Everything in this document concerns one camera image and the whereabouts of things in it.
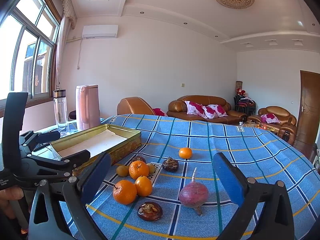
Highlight small yellow-green fruit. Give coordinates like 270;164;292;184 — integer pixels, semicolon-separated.
147;163;156;174
116;165;129;177

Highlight large front mandarin orange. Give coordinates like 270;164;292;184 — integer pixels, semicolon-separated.
113;180;137;205

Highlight purple red radish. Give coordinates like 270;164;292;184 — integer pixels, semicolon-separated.
179;168;209;216

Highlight smooth oval orange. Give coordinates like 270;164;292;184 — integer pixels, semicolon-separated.
135;176;152;197

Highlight peeling water chestnut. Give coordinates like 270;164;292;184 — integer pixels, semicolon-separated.
137;202;163;222

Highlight small orange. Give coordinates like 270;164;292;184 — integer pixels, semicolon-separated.
178;147;193;159

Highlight person's left hand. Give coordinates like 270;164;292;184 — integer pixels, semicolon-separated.
0;186;24;219

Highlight clear glass water bottle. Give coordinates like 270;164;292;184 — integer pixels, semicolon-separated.
53;89;69;133

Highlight gold rectangular tin tray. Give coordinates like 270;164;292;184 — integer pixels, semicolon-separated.
50;124;142;176

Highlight pink electric kettle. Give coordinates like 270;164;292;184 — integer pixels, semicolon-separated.
75;85;100;131

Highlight coffee table with snacks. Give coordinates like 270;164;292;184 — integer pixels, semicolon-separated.
240;121;279;134

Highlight floral pillow on armchair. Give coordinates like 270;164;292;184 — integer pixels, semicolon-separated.
260;113;280;124

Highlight brown leather armchair right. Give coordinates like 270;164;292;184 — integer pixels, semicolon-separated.
247;106;297;146

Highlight brown leather armchair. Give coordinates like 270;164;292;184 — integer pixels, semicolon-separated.
117;97;155;115
247;106;297;146

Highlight brown leather armchair left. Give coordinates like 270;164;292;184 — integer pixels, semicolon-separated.
117;97;155;115

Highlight blue plaid tablecloth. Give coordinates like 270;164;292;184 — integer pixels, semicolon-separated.
87;115;319;239

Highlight brown wooden door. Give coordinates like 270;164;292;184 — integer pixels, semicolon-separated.
294;70;320;159

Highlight stacked dark chairs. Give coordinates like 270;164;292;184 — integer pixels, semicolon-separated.
234;81;256;116

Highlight red pillow on left armchair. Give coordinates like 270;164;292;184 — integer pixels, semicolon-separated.
152;108;167;116

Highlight floral pillow right on sofa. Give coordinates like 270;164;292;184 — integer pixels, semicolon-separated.
202;105;228;119

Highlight floral pillow on sofa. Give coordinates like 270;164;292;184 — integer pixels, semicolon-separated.
202;105;228;119
184;101;207;119

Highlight floral pillow left on sofa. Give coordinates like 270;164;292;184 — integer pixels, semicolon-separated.
184;101;207;119

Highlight brown leather three-seat sofa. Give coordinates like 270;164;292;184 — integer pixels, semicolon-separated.
167;95;247;125

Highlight window with metal frame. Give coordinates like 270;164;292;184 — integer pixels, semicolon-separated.
1;0;61;107

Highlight white wall air conditioner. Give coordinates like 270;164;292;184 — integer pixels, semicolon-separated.
82;25;119;38

